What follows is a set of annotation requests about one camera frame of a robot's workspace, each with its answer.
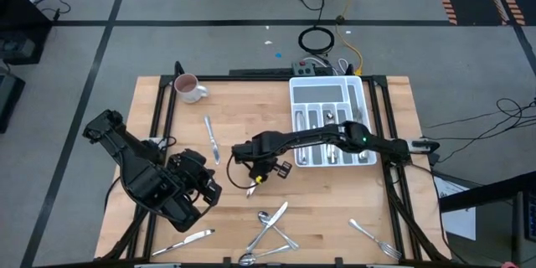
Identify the black aluminium table frame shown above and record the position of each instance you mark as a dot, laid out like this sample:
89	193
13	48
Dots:
165	92

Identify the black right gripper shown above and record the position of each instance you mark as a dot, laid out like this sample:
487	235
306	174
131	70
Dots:
259	151

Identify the grey power strip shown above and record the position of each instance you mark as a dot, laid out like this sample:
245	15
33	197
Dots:
303	68

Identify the black table-level camera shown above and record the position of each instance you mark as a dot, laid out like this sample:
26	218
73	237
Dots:
272	265

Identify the white paper sheet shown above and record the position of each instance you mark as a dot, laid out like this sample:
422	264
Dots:
456	218

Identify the yellow tape band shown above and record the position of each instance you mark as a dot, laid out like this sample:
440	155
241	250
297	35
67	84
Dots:
259	179

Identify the black cabinet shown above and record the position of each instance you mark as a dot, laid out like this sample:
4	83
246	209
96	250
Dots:
21	17

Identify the silver spoon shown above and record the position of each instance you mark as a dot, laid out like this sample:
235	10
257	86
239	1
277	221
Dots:
247	259
264	218
331	155
329	116
333	158
331	151

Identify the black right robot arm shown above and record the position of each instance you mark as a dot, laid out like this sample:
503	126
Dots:
318	135

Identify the black desk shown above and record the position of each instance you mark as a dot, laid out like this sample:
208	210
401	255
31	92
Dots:
486	192

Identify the silver fork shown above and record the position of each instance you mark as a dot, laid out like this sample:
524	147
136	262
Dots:
362	156
357	113
391	252
211	136
365	154

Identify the silver corner bracket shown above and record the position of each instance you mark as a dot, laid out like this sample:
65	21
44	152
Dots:
389	266
157	266

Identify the white cutlery tray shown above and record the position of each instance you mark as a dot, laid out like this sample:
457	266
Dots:
318	94

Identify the black monitor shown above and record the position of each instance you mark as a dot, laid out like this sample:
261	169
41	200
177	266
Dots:
525	226

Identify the black case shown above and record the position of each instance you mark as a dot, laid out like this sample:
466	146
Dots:
10	100

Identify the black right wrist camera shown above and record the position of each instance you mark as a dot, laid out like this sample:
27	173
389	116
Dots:
260	168

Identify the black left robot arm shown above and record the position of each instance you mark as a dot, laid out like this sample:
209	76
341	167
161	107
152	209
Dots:
138	171

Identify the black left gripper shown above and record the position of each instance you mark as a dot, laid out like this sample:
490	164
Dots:
188	171

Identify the white mug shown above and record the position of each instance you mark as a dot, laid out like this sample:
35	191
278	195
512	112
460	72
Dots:
188	88

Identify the red round object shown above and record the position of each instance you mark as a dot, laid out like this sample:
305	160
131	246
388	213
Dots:
508	265

